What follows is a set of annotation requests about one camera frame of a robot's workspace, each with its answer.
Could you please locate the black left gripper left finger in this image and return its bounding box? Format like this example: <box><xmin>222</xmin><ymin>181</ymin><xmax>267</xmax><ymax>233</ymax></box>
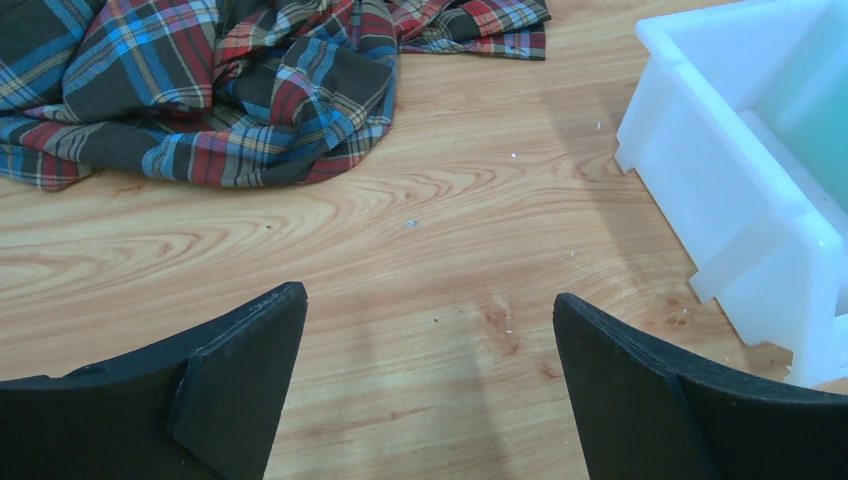
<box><xmin>1</xmin><ymin>282</ymin><xmax>308</xmax><ymax>479</ymax></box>

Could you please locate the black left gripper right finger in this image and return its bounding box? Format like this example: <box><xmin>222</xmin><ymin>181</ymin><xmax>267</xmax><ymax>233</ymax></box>
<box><xmin>553</xmin><ymin>293</ymin><xmax>847</xmax><ymax>479</ymax></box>

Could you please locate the white plastic bin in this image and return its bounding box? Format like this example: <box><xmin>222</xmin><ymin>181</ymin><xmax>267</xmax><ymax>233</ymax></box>
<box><xmin>615</xmin><ymin>1</ymin><xmax>847</xmax><ymax>387</ymax></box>

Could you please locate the plaid flannel shirt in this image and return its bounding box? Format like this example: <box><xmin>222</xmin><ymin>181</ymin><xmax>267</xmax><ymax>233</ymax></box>
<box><xmin>1</xmin><ymin>0</ymin><xmax>550</xmax><ymax>191</ymax></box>

